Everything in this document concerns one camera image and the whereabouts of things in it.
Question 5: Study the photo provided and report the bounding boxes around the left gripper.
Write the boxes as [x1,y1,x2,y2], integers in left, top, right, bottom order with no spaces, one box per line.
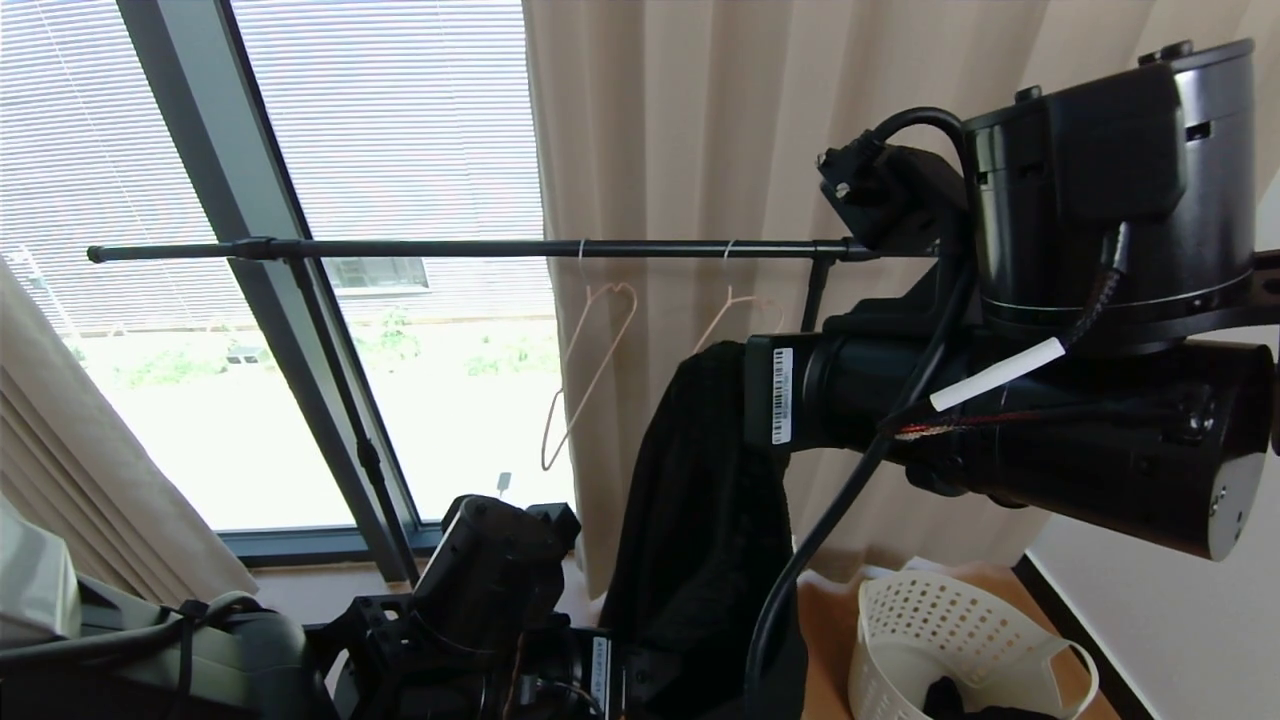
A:
[510,628,641,720]

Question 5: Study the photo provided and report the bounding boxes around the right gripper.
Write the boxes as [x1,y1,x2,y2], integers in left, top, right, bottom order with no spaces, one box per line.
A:
[745,333,988,463]

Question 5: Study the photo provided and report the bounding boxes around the black shorts with white logo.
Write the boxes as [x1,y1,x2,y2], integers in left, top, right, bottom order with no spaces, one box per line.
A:
[598,340,809,720]

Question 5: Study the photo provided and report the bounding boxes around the pink clothes hanger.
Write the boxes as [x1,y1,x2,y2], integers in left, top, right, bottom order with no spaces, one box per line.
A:
[540,240,639,473]
[692,240,788,356]

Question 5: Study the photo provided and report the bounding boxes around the white laundry basket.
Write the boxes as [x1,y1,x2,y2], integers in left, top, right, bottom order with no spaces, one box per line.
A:
[848,570,1099,720]

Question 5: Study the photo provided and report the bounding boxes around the black clothes rack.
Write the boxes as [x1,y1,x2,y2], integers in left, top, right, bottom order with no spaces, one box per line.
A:
[87,237,941,591]

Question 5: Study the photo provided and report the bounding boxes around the black garment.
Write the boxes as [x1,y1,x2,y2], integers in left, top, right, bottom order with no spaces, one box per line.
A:
[920,675,1061,720]

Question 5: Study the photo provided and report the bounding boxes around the window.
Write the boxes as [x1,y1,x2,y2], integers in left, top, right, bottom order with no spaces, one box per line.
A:
[0,0,578,568]

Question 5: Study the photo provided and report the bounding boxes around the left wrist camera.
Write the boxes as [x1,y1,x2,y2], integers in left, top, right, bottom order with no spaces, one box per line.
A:
[412,493,583,656]

